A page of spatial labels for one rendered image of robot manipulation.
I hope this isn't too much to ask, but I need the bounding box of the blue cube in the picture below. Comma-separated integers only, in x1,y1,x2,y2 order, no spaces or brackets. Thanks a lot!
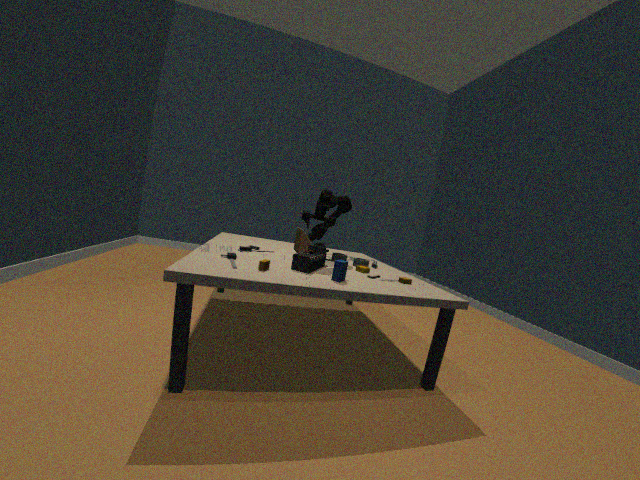
331,260,348,283

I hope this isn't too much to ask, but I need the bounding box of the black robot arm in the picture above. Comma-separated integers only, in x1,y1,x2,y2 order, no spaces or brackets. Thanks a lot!
307,189,352,242

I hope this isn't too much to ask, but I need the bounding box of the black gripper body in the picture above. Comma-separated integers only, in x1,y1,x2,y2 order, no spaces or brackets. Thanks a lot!
302,210,336,226

